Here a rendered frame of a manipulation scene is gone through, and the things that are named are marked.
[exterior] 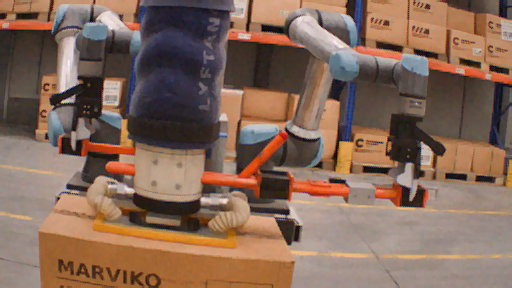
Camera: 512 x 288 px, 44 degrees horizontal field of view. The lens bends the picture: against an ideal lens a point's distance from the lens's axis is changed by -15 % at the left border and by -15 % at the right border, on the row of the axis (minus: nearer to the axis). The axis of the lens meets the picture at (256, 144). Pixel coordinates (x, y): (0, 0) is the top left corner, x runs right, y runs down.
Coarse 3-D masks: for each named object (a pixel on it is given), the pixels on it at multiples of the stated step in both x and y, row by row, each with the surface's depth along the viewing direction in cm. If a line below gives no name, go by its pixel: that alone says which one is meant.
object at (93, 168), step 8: (88, 152) 223; (88, 160) 222; (96, 160) 221; (104, 160) 221; (112, 160) 223; (88, 168) 223; (96, 168) 220; (104, 168) 221; (88, 176) 221; (96, 176) 220; (104, 176) 220; (112, 176) 224; (120, 176) 225
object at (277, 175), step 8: (256, 176) 173; (264, 176) 174; (272, 176) 175; (280, 176) 175; (288, 176) 174; (256, 184) 171; (264, 184) 170; (272, 184) 169; (280, 184) 169; (288, 184) 169; (256, 192) 170; (264, 192) 169; (272, 192) 169; (280, 192) 170; (288, 192) 170; (288, 200) 171
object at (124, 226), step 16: (96, 224) 158; (112, 224) 160; (128, 224) 161; (144, 224) 163; (160, 224) 165; (192, 224) 163; (160, 240) 160; (176, 240) 160; (192, 240) 160; (208, 240) 160; (224, 240) 161
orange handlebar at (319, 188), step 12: (96, 144) 195; (108, 144) 196; (108, 168) 169; (120, 168) 168; (132, 168) 169; (204, 180) 170; (216, 180) 170; (228, 180) 170; (240, 180) 171; (252, 180) 171; (312, 180) 176; (324, 180) 177; (300, 192) 172; (312, 192) 172; (324, 192) 172; (336, 192) 172; (348, 192) 172; (384, 192) 173; (396, 192) 174
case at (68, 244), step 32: (64, 224) 159; (256, 224) 186; (64, 256) 152; (96, 256) 152; (128, 256) 153; (160, 256) 154; (192, 256) 154; (224, 256) 155; (256, 256) 157; (288, 256) 159
